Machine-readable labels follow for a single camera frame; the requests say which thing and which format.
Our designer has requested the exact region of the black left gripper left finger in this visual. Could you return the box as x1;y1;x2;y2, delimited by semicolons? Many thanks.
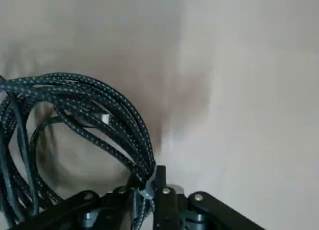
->
14;175;140;230

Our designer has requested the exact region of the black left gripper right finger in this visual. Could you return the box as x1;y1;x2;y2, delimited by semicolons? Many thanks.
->
151;165;266;230

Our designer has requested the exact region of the black braided cable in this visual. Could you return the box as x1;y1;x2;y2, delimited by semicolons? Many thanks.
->
0;72;158;230

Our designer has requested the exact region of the teal cable tie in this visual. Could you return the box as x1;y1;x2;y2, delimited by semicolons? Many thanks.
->
138;179;157;204

